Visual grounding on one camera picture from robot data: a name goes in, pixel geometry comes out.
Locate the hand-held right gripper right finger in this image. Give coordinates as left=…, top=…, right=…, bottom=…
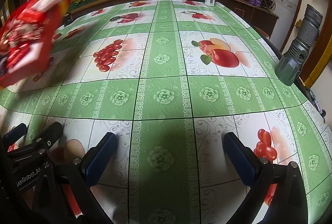
left=223, top=132, right=310, bottom=224

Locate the large red snack bag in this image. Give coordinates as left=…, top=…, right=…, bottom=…
left=0, top=0, right=80, bottom=89

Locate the grey metal flashlight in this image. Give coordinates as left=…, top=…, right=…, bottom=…
left=274, top=4, right=323, bottom=86

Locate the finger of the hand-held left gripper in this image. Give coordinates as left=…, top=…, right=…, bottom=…
left=2, top=123, right=28, bottom=146
left=31, top=122, right=64, bottom=153

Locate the tangle of black cables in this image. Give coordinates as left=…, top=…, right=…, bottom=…
left=262, top=0, right=280, bottom=10

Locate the green fruit-print tablecloth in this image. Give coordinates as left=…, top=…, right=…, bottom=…
left=0, top=0, right=332, bottom=224

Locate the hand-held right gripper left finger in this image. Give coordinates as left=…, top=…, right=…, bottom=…
left=56, top=132, right=120, bottom=224

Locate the dark wooden side cabinet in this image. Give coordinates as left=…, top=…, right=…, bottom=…
left=216, top=0, right=280, bottom=39

